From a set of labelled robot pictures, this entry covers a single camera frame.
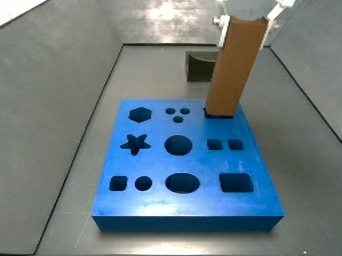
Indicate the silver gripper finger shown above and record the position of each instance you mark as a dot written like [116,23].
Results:
[281,6]
[222,21]

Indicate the brown arch block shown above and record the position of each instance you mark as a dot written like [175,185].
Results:
[234,64]

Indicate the dark grey cradle fixture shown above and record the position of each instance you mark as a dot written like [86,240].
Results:
[199,65]

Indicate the blue foam shape board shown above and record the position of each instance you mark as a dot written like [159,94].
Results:
[183,172]

